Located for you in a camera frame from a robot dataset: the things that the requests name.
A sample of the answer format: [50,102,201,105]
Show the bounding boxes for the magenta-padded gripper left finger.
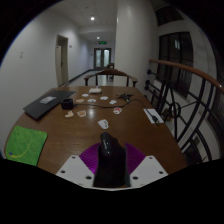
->
[55,142,101,188]

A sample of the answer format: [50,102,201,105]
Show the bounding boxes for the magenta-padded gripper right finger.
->
[124,142,169,188]

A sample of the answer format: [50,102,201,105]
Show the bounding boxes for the black computer mouse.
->
[93,131,131,188]

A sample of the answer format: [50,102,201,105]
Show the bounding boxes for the green mouse pad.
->
[4,125,48,167]

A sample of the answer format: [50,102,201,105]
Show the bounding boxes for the small black box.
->
[60,97,75,111]

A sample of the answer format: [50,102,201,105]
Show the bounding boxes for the dark closed laptop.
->
[23,89,76,120]

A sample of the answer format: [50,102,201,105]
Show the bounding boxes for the flat white box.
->
[88,87,103,95]

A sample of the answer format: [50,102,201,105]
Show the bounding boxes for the wooden armchair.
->
[83,68,139,88]

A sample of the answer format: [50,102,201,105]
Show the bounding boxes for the wood-topped black iron railing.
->
[144,59,224,164]

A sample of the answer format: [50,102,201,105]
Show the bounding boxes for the dark framed window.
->
[156,32,194,98]

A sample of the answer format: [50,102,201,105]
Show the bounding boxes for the glass double door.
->
[93,47,112,70]

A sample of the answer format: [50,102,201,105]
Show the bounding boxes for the thin black cable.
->
[73,98,160,124]

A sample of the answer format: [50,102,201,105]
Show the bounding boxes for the black cable bundle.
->
[116,93,134,101]

